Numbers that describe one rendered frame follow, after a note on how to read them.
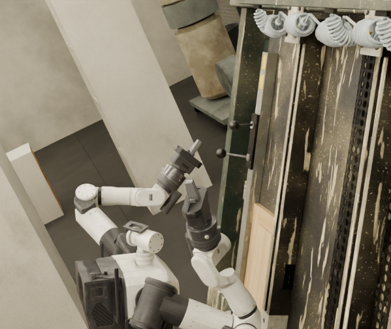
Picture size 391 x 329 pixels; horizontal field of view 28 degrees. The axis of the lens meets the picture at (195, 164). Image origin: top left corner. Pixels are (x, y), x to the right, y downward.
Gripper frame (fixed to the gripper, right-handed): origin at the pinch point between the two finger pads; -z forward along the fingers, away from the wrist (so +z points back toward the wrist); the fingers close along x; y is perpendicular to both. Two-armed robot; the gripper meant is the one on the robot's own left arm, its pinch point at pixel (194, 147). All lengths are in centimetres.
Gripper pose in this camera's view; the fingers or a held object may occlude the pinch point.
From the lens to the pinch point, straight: 288.3
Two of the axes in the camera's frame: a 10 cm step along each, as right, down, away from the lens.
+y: 2.8, 2.1, -9.4
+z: -6.1, 7.9, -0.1
